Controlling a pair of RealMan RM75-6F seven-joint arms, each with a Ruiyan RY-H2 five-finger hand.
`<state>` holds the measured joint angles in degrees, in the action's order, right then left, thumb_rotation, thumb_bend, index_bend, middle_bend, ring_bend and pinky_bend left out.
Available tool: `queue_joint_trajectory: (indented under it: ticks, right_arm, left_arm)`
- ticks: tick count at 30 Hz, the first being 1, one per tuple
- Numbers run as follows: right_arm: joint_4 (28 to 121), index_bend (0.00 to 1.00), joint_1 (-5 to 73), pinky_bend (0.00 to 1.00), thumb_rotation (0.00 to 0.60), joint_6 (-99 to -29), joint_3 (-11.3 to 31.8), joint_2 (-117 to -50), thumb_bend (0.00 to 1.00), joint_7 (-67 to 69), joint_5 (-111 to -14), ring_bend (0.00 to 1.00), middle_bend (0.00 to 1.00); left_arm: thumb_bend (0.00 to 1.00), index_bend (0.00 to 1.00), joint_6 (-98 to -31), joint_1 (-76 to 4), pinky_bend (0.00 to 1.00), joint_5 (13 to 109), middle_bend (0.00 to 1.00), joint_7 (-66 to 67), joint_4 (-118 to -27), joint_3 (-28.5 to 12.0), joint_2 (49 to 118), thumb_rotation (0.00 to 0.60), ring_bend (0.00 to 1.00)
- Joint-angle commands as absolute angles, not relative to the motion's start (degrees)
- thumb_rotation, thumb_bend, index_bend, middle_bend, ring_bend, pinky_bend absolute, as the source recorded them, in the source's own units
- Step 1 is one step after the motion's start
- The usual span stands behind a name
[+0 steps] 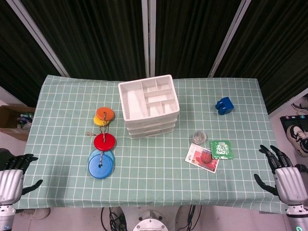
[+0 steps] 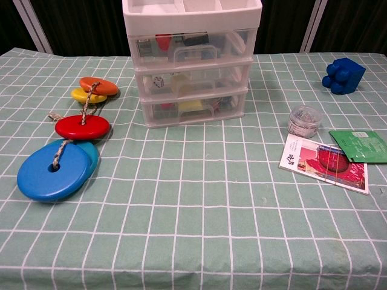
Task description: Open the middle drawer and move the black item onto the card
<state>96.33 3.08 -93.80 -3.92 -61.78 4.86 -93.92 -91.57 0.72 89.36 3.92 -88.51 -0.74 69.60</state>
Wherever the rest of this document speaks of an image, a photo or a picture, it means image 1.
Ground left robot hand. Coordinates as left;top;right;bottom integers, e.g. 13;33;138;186
0;154;43;205

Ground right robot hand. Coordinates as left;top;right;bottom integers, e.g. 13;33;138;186
254;144;307;207

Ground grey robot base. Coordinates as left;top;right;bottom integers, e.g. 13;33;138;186
132;210;169;231

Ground white drawer cabinet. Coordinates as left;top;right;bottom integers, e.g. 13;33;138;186
117;74;180;140

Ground black and white sneaker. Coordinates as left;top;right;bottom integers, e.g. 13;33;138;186
286;124;308;157

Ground black mat with colour icons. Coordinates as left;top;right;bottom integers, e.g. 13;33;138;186
280;115;308;135

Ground cardboard box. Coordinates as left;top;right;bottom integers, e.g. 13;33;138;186
0;105;37;141

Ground green foil packet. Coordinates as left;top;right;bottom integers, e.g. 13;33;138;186
209;140;234;160

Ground large blue wooden disc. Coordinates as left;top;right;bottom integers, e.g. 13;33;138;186
88;154;114;180

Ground red postcard pack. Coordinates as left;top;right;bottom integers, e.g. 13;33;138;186
184;143;220;173

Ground clear jar of paper clips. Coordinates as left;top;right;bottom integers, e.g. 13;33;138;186
192;130;207;145

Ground blue building block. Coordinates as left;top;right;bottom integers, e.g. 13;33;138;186
215;96;234;116

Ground yellow wooden disc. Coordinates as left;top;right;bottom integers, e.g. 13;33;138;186
93;115;111;127

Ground red wooden disc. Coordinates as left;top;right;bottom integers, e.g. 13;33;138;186
93;134;117;153

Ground orange wooden disc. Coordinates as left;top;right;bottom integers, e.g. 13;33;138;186
95;107;115;121

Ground dark partition panel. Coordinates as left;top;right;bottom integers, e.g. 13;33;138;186
21;0;150;80
0;0;64;108
154;0;242;78
214;0;308;114

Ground green checked tablecloth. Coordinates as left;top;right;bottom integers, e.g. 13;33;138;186
13;74;288;215

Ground black cable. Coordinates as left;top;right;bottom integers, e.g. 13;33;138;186
186;205;203;228
101;206;127;231

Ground braided string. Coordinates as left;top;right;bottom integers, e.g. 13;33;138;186
86;112;109;169

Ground white partition post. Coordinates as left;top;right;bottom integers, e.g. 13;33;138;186
208;0;252;78
141;0;156;78
9;0;71;78

